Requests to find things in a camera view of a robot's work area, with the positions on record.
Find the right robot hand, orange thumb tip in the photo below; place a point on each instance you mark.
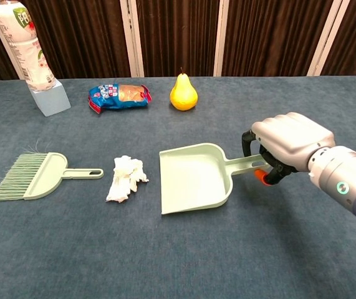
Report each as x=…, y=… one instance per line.
x=296, y=137

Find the mint green dustpan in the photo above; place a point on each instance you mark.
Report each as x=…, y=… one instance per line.
x=196, y=177

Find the white tissue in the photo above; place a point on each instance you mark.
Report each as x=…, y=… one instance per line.
x=124, y=179

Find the mint green hand brush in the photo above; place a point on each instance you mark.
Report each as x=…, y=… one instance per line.
x=40, y=177

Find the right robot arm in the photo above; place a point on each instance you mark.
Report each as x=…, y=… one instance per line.
x=346, y=183

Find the yellow pear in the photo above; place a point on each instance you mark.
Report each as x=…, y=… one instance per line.
x=183, y=96

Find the brown pleated white-framed folding screen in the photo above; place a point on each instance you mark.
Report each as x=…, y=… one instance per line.
x=180, y=34

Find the blue felt table cover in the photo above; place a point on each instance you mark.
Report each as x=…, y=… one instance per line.
x=165, y=249

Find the blue snack bag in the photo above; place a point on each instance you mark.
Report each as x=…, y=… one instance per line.
x=120, y=98

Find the light blue block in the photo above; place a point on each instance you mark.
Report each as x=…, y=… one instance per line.
x=51, y=101

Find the white drink bottle, yellow cap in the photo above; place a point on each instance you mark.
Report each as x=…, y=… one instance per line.
x=28, y=53

